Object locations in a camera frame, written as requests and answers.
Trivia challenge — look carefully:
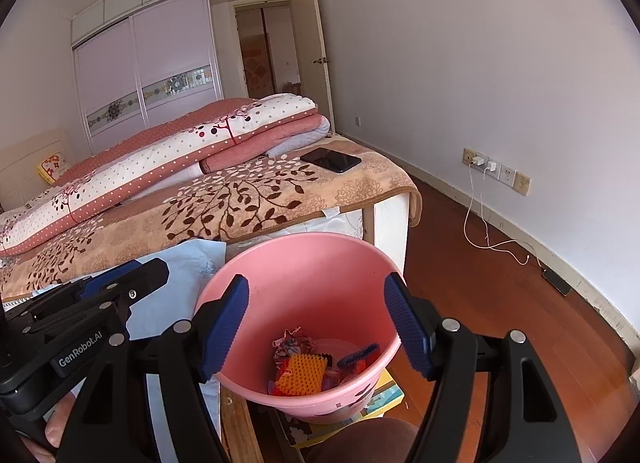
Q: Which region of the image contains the black smartphone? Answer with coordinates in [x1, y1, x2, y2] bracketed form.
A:
[300, 147, 362, 174]

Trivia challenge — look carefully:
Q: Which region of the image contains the white charging cable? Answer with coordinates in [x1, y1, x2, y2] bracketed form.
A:
[480, 170, 548, 274]
[463, 163, 532, 266]

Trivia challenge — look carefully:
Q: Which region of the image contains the yellow floral pillow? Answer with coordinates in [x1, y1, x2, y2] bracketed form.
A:
[36, 153, 68, 183]

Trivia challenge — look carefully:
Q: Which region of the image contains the white sliding door wardrobe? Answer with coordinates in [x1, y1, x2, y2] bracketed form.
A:
[70, 0, 321, 154]

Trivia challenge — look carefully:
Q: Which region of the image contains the blue foam fruit net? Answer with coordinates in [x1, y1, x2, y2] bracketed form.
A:
[337, 343, 381, 371]

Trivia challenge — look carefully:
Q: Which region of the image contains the colourful cardboard box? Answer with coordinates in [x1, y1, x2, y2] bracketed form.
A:
[277, 368, 406, 449]

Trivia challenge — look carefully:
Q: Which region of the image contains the light blue floral cloth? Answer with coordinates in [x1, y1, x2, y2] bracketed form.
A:
[30, 238, 227, 463]

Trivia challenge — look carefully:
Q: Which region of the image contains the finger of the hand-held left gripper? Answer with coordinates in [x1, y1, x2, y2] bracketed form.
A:
[5, 288, 136, 344]
[75, 257, 170, 304]

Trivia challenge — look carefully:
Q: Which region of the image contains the person's left hand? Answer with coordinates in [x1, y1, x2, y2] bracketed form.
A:
[27, 395, 77, 463]

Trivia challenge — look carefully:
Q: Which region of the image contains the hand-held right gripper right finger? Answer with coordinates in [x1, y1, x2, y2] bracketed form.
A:
[383, 271, 583, 463]

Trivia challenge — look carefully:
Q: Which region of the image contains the black phone on floor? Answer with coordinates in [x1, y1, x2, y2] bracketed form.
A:
[541, 267, 572, 297]

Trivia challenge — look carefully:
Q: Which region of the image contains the clear plastic wrapper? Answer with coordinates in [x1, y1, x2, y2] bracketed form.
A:
[272, 327, 317, 369]

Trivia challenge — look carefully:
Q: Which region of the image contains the brown round stool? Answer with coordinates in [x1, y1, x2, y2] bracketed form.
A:
[305, 417, 421, 463]

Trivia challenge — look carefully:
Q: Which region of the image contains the folded tree print quilt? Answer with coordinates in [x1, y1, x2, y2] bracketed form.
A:
[0, 93, 321, 258]

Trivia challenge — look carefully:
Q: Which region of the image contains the white bed footboard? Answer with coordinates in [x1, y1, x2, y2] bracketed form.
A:
[362, 190, 412, 284]

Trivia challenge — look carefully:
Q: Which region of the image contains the light wooden table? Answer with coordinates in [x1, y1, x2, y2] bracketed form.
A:
[219, 378, 266, 463]

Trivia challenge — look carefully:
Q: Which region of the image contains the pink folded blanket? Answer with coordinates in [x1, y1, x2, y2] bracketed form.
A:
[200, 113, 332, 174]

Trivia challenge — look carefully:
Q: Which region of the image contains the beige room door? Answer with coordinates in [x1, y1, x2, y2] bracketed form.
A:
[290, 0, 335, 134]

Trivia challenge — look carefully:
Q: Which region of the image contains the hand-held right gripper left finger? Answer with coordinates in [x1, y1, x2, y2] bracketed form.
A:
[54, 273, 251, 463]

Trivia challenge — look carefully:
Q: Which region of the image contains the yellow foam fruit net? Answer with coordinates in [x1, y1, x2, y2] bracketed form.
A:
[275, 353, 333, 396]

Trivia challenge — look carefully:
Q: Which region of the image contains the pink plastic bucket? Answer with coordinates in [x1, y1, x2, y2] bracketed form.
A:
[195, 232, 407, 425]

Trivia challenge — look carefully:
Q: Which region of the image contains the beige leaf print blanket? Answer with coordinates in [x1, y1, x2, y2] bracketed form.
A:
[0, 136, 423, 301]

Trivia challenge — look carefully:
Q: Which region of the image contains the beige bed headboard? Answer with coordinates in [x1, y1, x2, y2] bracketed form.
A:
[0, 129, 71, 211]

